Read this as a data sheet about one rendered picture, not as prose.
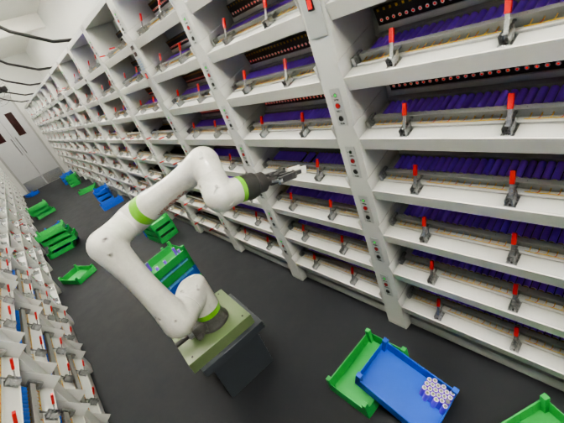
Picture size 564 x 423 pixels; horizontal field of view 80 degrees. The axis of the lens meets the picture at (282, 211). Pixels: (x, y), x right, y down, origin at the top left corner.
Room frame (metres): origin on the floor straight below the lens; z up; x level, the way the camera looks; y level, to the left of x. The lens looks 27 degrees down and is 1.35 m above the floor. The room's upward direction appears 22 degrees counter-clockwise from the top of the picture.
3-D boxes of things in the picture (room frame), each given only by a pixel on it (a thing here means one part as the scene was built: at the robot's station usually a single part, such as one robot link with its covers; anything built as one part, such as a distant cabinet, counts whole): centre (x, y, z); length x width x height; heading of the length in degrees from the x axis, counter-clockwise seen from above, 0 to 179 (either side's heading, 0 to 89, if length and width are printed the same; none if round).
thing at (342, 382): (0.90, -0.08, 0.04); 0.30 x 0.20 x 0.08; 122
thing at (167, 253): (1.90, 0.84, 0.36); 0.30 x 0.20 x 0.08; 130
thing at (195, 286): (1.21, 0.49, 0.48); 0.16 x 0.13 x 0.19; 159
